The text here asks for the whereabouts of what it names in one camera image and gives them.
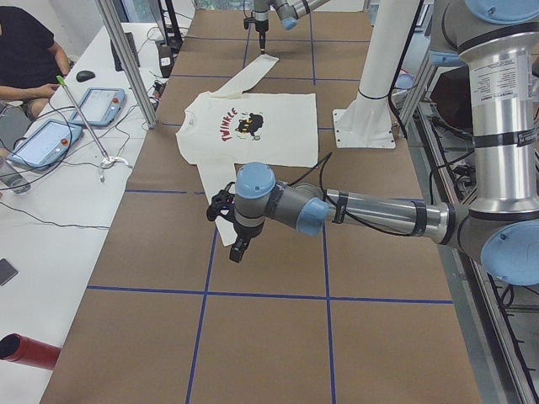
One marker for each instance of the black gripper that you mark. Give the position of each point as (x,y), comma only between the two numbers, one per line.
(243,231)
(261,26)

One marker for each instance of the cream long-sleeve cat shirt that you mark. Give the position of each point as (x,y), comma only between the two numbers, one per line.
(234,126)

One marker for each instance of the far blue teach pendant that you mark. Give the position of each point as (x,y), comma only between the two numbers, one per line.
(101,106)

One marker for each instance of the blue teach pendant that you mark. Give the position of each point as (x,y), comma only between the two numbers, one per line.
(46,146)
(101,106)

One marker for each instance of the black computer mouse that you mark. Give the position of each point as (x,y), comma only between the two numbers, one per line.
(85,75)

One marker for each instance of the silver rod with green tip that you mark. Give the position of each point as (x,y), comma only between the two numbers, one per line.
(108,161)

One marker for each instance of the near blue teach pendant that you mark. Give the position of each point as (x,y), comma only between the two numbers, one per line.
(46,146)

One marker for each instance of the seated person in black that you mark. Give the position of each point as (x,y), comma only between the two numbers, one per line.
(31,61)

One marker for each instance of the black smartphone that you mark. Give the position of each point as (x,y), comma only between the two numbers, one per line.
(7,271)

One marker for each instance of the clear water bottle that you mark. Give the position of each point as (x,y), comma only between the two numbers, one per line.
(12,179)

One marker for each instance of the red cylinder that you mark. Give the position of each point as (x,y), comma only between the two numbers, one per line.
(16,348)

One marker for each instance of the white camera post base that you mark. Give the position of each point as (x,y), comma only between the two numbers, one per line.
(366,123)

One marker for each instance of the aluminium frame post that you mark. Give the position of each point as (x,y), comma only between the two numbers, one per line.
(116,33)

